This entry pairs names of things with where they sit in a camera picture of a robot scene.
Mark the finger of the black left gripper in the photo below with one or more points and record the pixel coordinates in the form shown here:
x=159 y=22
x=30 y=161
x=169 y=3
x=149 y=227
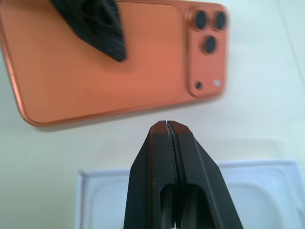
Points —
x=100 y=26

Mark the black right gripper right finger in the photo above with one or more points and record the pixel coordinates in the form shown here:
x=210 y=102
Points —
x=202 y=181

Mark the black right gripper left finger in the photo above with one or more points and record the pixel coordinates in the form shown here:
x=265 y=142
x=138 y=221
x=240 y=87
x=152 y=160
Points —
x=147 y=171

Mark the orange smartphone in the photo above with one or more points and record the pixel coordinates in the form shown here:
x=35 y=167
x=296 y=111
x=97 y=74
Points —
x=107 y=71

